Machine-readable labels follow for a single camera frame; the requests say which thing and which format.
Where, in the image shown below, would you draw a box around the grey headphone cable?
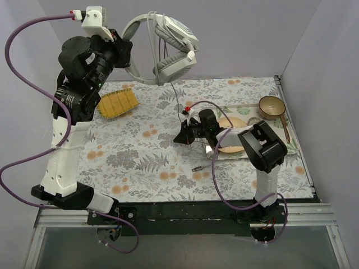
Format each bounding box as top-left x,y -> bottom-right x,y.
146,11 -> 214,172

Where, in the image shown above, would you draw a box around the white grey gaming headphones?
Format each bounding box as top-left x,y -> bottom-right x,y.
122,11 -> 199,85

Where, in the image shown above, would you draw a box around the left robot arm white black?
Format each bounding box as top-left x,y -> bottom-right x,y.
31,29 -> 132,224

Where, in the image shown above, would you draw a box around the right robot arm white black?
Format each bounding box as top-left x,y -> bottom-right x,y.
173,107 -> 288,223

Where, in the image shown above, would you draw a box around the beige bird plate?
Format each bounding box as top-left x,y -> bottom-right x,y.
218,117 -> 247,154

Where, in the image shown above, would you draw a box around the speckled oval plate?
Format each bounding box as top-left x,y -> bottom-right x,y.
247,117 -> 260,125

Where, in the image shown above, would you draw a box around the leaf pattern serving tray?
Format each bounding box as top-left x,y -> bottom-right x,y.
203,104 -> 299,160

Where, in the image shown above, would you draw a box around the floral table mat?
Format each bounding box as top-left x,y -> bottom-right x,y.
67,77 -> 314,202

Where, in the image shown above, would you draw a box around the yellow woven bamboo tray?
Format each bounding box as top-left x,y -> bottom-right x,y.
96,88 -> 139,119

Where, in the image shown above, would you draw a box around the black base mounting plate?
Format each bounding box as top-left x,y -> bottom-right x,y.
86,199 -> 278,236

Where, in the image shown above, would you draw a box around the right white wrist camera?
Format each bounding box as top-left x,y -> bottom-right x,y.
181,106 -> 197,120

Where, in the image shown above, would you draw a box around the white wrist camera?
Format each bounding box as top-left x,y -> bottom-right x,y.
81,6 -> 114,42
181,106 -> 197,120

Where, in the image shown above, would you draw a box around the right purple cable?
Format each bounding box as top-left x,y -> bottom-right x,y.
187,100 -> 288,243

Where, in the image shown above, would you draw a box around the purple cable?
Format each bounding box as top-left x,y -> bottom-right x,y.
187,100 -> 288,243
0,10 -> 140,254

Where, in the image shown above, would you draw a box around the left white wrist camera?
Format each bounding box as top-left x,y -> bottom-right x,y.
81,6 -> 114,42

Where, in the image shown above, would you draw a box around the brown bowl with handle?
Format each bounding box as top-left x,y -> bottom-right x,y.
258,96 -> 291,144

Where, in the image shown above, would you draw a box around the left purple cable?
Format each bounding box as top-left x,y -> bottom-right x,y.
0,10 -> 140,254

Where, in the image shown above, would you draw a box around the aluminium frame rail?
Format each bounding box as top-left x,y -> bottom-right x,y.
34,203 -> 337,228

